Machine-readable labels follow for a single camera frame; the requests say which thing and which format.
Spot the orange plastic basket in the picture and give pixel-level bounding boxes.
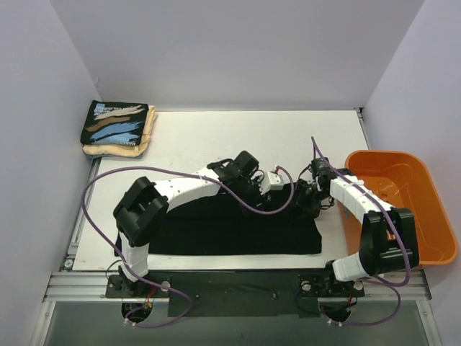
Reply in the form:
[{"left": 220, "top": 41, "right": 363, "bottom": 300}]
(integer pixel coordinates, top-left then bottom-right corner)
[{"left": 345, "top": 150, "right": 458, "bottom": 267}]

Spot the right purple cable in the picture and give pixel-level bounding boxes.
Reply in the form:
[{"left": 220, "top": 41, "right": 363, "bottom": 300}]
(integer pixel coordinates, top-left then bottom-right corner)
[{"left": 310, "top": 136, "right": 413, "bottom": 328}]

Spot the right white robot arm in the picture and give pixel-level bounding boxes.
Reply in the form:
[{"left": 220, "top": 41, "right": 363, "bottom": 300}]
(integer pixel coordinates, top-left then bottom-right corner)
[{"left": 296, "top": 157, "right": 419, "bottom": 295}]

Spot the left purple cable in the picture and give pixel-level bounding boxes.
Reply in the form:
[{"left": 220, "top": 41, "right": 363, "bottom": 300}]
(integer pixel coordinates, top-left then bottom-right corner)
[{"left": 81, "top": 164, "right": 295, "bottom": 328}]

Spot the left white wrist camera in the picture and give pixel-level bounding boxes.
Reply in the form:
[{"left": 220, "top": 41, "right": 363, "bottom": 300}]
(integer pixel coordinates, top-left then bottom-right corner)
[{"left": 261, "top": 172, "right": 285, "bottom": 192}]

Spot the purple cable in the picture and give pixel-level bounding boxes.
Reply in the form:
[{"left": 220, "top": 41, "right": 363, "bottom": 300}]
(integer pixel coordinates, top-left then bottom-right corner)
[
  {"left": 81, "top": 164, "right": 295, "bottom": 328},
  {"left": 310, "top": 136, "right": 413, "bottom": 328}
]

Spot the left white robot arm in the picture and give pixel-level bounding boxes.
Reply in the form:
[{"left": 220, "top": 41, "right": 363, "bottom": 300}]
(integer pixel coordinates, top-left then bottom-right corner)
[{"left": 113, "top": 151, "right": 283, "bottom": 297}]

